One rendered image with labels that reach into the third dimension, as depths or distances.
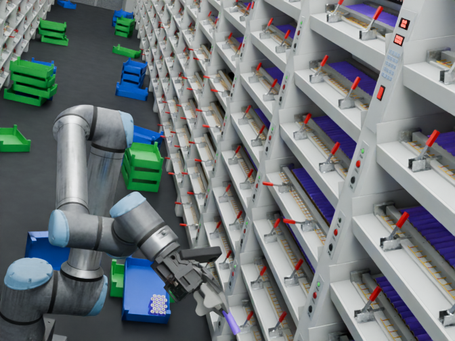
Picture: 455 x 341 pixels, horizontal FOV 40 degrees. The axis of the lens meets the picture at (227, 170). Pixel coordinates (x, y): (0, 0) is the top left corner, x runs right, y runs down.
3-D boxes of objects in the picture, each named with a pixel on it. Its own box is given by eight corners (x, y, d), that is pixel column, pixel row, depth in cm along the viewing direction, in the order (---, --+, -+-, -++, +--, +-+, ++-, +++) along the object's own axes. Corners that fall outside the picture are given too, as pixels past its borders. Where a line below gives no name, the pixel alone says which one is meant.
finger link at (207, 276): (212, 300, 151) (188, 274, 152) (217, 296, 152) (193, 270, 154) (220, 291, 147) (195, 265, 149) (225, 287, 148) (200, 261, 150)
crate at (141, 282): (166, 323, 274) (170, 314, 268) (120, 319, 269) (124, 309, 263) (166, 268, 295) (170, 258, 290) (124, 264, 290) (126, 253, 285)
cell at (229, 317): (240, 331, 148) (227, 306, 150) (234, 334, 148) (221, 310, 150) (240, 331, 150) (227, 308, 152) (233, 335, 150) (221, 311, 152)
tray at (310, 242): (318, 277, 166) (317, 246, 162) (266, 185, 221) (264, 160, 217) (390, 264, 168) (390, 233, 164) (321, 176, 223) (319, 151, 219)
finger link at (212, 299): (216, 325, 147) (189, 296, 149) (231, 310, 151) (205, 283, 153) (221, 319, 144) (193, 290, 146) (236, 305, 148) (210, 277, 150)
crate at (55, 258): (22, 270, 286) (26, 279, 280) (28, 231, 279) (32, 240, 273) (85, 265, 302) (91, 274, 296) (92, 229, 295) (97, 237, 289)
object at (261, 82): (273, 127, 223) (271, 90, 217) (241, 83, 278) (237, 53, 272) (328, 118, 225) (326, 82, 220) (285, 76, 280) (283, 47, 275)
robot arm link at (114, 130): (49, 302, 226) (89, 101, 213) (96, 306, 233) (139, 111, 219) (51, 321, 212) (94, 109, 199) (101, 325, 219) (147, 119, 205)
